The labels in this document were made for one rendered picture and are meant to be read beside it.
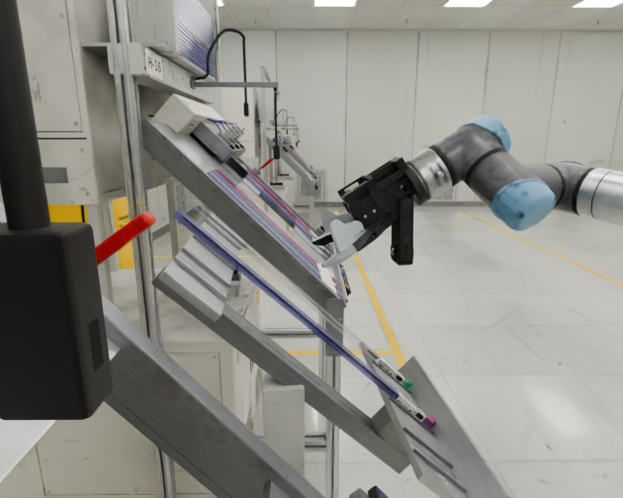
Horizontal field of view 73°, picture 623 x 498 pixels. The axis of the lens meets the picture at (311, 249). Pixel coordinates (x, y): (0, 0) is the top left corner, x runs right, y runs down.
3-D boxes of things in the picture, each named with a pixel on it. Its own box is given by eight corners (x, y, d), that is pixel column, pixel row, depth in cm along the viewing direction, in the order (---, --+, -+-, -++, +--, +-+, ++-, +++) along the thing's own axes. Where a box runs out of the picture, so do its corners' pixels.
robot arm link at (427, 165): (439, 185, 73) (460, 191, 65) (416, 200, 74) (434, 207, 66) (419, 147, 71) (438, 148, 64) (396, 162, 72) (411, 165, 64)
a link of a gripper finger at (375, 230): (338, 245, 66) (369, 215, 70) (344, 254, 66) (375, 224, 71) (358, 241, 62) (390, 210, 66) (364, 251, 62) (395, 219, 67)
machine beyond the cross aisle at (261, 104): (317, 233, 552) (317, 78, 506) (318, 249, 473) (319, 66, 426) (213, 233, 551) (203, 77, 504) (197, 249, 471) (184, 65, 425)
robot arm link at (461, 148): (519, 130, 62) (482, 100, 67) (454, 171, 63) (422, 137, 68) (515, 163, 69) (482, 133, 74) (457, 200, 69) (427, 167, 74)
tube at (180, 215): (426, 423, 68) (431, 418, 68) (429, 429, 67) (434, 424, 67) (174, 213, 56) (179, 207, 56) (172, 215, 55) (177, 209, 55)
